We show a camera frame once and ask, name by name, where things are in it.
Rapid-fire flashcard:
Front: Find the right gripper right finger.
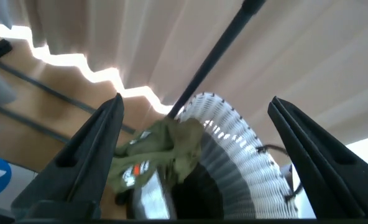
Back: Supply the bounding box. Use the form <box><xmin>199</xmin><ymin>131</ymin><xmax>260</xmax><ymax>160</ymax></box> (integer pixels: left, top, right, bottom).
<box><xmin>267</xmin><ymin>96</ymin><xmax>368</xmax><ymax>218</ymax></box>

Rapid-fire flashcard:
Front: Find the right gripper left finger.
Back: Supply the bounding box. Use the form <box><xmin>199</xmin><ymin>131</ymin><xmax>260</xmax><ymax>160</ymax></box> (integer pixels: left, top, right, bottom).
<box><xmin>11</xmin><ymin>93</ymin><xmax>125</xmax><ymax>220</ymax></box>

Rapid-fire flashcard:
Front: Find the green printed garment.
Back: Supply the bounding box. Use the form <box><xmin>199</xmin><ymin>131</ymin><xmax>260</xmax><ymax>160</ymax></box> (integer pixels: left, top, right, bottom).
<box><xmin>107</xmin><ymin>117</ymin><xmax>205</xmax><ymax>195</ymax></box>

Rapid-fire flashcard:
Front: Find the white laundry basket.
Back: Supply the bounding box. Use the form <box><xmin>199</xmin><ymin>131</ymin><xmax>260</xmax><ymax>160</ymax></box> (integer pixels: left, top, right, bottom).
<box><xmin>126</xmin><ymin>91</ymin><xmax>305</xmax><ymax>220</ymax></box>

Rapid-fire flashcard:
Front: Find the black clothes rack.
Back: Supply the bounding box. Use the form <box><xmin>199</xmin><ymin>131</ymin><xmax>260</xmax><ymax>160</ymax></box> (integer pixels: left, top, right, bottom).
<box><xmin>0</xmin><ymin>0</ymin><xmax>267</xmax><ymax>147</ymax></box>

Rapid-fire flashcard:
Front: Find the beige curtain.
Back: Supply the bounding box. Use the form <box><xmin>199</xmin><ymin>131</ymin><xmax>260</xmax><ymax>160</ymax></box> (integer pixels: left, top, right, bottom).
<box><xmin>0</xmin><ymin>0</ymin><xmax>368</xmax><ymax>147</ymax></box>

